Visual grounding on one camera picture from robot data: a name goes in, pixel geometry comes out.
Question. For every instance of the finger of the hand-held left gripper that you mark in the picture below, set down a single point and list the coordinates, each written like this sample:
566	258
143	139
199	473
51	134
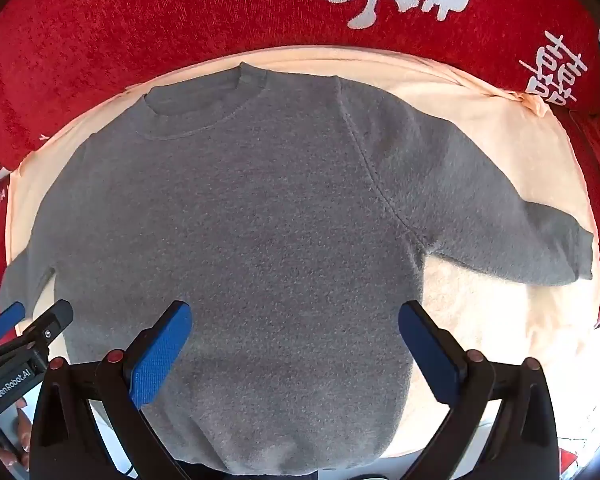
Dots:
5	319
50	325

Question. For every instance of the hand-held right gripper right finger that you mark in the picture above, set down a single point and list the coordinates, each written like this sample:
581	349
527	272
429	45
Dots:
430	355

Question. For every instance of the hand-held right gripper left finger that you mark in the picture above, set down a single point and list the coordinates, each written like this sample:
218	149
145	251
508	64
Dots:
157	360

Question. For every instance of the grey knit sweater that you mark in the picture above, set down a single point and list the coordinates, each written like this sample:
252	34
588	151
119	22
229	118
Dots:
240	240

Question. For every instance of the person's left hand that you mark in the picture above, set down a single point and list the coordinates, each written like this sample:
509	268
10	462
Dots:
15	435

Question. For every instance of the cream cloth mat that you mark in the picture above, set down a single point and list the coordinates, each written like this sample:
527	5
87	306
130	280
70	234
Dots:
505	310

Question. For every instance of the red printed blanket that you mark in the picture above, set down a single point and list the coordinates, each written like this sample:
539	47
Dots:
180	15

